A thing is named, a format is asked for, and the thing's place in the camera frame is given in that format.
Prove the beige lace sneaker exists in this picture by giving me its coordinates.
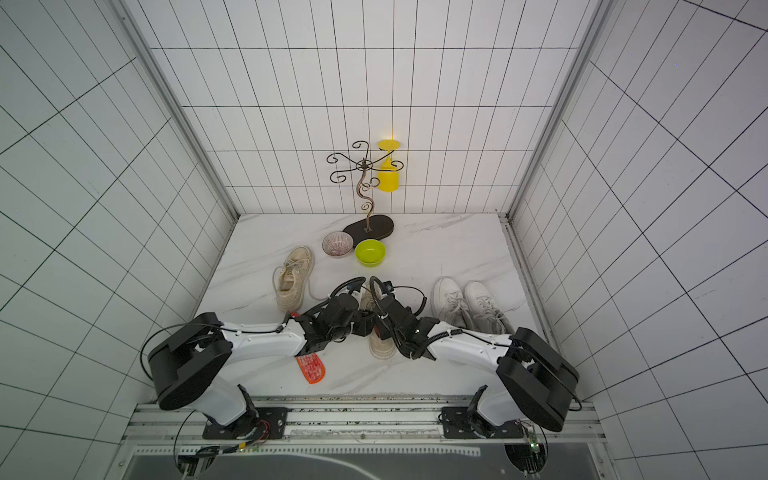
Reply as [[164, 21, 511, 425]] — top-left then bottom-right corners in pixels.
[[272, 246, 326, 313], [360, 287, 397, 360]]

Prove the red insole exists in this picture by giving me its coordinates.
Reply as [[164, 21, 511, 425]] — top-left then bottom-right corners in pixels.
[[289, 312, 326, 385]]

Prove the white sneaker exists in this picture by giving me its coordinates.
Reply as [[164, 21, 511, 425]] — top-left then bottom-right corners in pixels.
[[464, 281, 515, 335], [431, 277, 474, 330]]

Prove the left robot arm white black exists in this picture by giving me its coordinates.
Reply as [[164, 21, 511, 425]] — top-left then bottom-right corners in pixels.
[[140, 277, 375, 441]]

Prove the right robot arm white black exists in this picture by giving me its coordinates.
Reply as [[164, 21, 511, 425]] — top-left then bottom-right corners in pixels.
[[369, 276, 580, 438]]

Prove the green plastic bowl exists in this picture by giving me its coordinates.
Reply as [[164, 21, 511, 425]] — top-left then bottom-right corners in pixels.
[[355, 239, 387, 267]]

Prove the pink glass bowl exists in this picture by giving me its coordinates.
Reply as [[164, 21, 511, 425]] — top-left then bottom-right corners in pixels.
[[321, 231, 354, 258]]

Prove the ornate metal cup stand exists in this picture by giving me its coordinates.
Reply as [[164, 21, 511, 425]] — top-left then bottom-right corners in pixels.
[[326, 140, 404, 248]]

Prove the yellow plastic goblet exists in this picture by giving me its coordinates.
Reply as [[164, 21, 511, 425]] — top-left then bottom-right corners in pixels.
[[378, 140, 400, 193]]

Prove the aluminium mounting rail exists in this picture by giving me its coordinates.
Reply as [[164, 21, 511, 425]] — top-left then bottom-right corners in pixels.
[[121, 395, 607, 449]]

